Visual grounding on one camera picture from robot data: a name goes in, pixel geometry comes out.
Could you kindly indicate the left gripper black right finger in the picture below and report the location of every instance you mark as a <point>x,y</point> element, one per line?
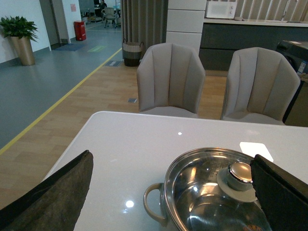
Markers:
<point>282,196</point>

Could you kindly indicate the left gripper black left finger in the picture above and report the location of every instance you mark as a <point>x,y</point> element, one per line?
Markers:
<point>55,204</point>

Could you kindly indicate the glass pot lid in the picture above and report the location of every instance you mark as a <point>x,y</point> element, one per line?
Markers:
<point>207,198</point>

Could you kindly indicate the stainless steel pot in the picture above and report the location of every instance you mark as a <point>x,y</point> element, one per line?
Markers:
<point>167,217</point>

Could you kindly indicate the beige chair right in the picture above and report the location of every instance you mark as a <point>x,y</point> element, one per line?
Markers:
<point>257,88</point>

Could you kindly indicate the beige chair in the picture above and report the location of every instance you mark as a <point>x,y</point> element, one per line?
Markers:
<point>170,80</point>
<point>257,88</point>

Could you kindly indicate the beige chair left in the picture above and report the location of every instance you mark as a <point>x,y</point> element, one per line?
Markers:
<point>170,80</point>

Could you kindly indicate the woven laundry basket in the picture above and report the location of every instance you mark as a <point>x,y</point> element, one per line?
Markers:
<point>132,52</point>

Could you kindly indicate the dark kitchen counter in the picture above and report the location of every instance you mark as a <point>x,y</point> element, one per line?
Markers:
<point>220,40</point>

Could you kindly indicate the potted green plant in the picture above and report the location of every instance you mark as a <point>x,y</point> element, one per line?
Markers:
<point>21,31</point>

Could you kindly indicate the red cabinet box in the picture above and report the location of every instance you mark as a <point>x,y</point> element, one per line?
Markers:
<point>80,31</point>

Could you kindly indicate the grey office chair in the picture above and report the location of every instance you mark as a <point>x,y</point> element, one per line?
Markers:
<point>110,15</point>

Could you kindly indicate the white microwave oven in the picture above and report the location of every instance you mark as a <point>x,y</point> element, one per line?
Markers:
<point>220,9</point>

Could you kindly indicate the grey curtain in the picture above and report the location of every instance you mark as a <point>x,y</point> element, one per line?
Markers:
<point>144,21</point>

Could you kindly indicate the white pillar cabinet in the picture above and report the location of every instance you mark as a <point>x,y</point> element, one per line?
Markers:
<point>185,20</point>

